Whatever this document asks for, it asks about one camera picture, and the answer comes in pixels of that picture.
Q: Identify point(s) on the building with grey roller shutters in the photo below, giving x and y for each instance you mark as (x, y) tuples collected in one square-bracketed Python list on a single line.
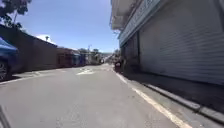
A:
[(180, 43)]

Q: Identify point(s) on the row of low buildings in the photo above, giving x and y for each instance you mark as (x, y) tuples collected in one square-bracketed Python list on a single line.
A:
[(76, 57)]

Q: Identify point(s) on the tree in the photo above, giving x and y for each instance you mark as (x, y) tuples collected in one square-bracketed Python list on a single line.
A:
[(11, 11)]

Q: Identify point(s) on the grey concrete kerb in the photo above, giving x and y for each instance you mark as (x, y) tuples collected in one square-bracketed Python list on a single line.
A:
[(186, 102)]

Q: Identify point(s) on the grey asphalt road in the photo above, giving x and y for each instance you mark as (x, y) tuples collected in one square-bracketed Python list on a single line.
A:
[(83, 100)]

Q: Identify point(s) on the dark grey pavement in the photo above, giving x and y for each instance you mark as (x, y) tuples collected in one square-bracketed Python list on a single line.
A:
[(186, 88)]

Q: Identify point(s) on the dark boundary wall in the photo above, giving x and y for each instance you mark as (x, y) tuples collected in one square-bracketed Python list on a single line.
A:
[(36, 53)]

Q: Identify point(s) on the blue car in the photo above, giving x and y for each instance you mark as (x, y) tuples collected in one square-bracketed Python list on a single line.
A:
[(6, 58)]

